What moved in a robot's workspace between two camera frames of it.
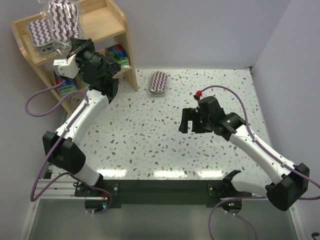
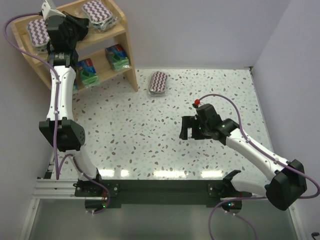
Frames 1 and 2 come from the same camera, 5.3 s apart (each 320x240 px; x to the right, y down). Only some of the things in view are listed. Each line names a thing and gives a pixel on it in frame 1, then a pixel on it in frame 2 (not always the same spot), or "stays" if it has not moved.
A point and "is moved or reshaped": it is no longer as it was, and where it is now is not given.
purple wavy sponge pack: (65, 23) is moved or reshaped
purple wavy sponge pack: (40, 31) stays
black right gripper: (194, 120) -> (194, 127)
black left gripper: (81, 47) -> (75, 25)
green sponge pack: (118, 52) stays
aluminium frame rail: (59, 189) stays
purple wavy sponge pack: (158, 83) stays
